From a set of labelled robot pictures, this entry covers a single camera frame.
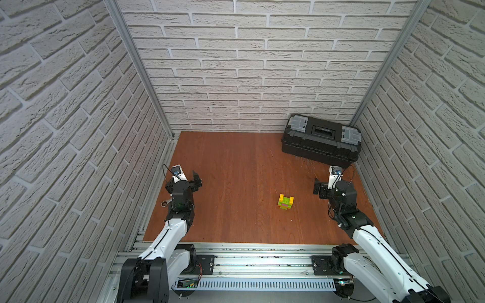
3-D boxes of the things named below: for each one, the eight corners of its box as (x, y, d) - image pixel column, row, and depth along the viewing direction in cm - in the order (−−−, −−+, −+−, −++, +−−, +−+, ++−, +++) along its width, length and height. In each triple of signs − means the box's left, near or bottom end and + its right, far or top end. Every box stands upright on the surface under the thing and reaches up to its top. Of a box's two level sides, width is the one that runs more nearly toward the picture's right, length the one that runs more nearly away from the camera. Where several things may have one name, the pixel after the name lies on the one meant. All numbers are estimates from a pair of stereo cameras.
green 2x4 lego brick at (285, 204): (278, 209, 91) (280, 203, 85) (277, 204, 93) (279, 197, 87) (288, 209, 91) (291, 203, 85) (288, 204, 93) (290, 197, 87)
